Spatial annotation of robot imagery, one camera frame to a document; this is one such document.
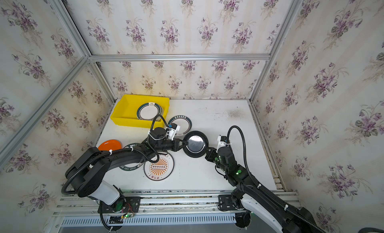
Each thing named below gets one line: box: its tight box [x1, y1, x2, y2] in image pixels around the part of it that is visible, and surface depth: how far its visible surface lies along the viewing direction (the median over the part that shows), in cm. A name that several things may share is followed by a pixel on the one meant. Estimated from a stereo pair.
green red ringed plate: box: [168, 115, 193, 136], surface depth 109 cm
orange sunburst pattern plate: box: [143, 153, 175, 182], surface depth 86 cm
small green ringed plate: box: [136, 102, 164, 121], surface depth 110 cm
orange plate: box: [98, 139, 122, 151], surface depth 95 cm
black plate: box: [182, 130, 209, 158], surface depth 83 cm
